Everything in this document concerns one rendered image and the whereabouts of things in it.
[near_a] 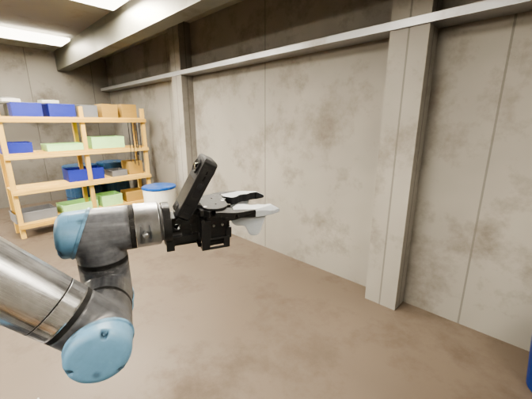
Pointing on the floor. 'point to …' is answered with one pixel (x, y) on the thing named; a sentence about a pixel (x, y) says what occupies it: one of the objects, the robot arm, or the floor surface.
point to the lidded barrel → (160, 193)
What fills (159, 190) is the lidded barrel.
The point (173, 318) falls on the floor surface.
